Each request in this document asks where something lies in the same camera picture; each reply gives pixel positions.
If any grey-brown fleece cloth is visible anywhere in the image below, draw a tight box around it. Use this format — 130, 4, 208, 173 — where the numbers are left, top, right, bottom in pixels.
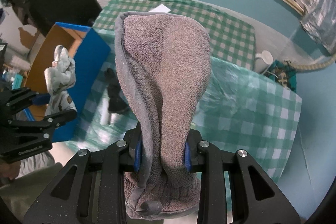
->
114, 14, 211, 221

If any blue cardboard box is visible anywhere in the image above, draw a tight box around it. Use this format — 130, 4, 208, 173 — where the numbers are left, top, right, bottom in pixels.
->
24, 22, 111, 142

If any black sock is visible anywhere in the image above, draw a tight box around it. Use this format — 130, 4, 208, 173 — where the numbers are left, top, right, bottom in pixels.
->
104, 68, 129, 114

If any white paper sheet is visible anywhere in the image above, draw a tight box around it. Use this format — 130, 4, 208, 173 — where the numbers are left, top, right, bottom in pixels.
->
149, 4, 171, 14

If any person's left hand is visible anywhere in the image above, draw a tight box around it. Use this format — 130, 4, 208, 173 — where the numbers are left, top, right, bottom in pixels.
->
0, 161, 21, 180

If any braided rope hose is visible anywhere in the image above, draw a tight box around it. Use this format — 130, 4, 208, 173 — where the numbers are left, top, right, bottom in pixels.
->
294, 53, 336, 72

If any white round device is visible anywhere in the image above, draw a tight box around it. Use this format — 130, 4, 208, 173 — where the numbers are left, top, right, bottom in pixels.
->
254, 50, 273, 74

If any green checkered floor mat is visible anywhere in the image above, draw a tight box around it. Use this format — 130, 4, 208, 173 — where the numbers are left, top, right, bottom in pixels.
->
93, 0, 256, 70

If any white patterned cloth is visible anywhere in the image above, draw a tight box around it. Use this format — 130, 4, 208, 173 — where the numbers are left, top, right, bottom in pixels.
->
45, 45, 77, 116

